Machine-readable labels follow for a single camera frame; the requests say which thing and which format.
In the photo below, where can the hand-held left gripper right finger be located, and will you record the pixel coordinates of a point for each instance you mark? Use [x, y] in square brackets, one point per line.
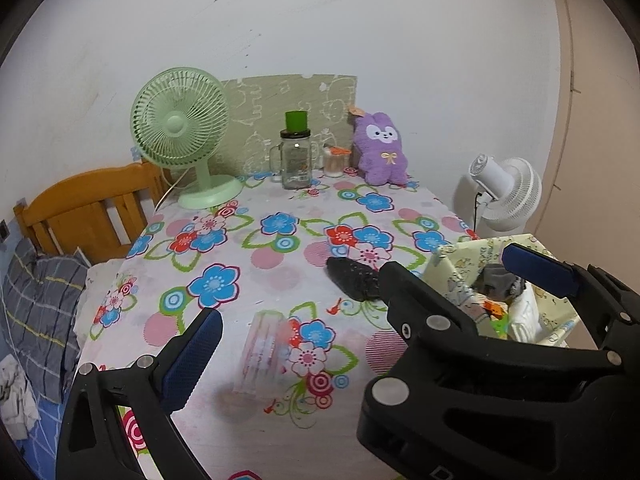
[540, 272]

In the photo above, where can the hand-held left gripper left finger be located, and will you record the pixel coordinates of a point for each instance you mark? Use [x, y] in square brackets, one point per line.
[195, 355]

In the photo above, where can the grey sock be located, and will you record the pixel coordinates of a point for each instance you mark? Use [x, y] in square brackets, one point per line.
[497, 280]

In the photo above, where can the clear pink striped packet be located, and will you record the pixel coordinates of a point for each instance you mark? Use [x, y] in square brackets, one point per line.
[262, 355]

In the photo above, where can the yellow patterned storage box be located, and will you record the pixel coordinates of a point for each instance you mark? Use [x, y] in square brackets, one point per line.
[457, 265]

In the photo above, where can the black sock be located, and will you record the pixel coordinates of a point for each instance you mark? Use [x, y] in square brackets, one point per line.
[352, 277]

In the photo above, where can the white folded pad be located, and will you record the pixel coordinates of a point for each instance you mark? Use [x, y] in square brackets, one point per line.
[522, 316]

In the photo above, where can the snack packet in box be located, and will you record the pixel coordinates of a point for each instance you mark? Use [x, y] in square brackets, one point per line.
[496, 317]

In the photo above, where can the white standing fan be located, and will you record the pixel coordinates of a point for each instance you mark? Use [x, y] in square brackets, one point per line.
[510, 187]

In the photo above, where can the floral tablecloth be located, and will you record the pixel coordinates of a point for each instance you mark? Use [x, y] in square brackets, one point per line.
[250, 280]

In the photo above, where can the grey plaid pillow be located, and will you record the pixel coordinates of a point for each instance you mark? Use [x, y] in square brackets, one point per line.
[42, 310]

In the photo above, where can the beige door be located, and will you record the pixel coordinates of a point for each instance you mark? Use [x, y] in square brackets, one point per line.
[600, 125]

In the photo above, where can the blue bed sheet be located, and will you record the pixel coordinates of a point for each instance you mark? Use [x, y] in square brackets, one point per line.
[42, 440]

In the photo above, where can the white crumpled cloth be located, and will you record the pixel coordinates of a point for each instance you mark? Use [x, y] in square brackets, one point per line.
[17, 395]

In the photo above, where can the purple bunny plush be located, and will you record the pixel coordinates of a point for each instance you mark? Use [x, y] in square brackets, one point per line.
[382, 152]

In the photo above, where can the glass mug jar green lid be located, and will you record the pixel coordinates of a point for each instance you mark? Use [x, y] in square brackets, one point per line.
[296, 160]

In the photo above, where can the swab container orange lid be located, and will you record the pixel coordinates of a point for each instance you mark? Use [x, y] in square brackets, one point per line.
[334, 164]

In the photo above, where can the green desk fan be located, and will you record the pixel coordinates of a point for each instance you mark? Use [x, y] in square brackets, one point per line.
[175, 122]

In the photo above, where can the green patterned wall sheet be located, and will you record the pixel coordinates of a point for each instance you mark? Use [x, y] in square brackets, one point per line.
[260, 105]

